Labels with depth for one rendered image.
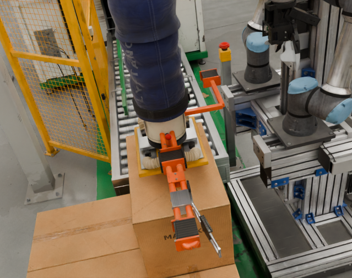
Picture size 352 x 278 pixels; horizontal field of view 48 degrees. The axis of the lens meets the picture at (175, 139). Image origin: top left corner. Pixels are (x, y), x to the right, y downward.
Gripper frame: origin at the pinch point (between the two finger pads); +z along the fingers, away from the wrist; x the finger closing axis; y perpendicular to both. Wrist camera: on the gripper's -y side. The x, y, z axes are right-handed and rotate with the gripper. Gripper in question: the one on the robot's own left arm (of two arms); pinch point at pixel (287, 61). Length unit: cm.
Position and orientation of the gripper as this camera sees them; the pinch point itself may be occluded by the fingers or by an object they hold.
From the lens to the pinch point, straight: 133.4
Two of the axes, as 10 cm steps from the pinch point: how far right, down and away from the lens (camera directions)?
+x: 2.1, 5.7, -7.9
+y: -9.7, 2.3, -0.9
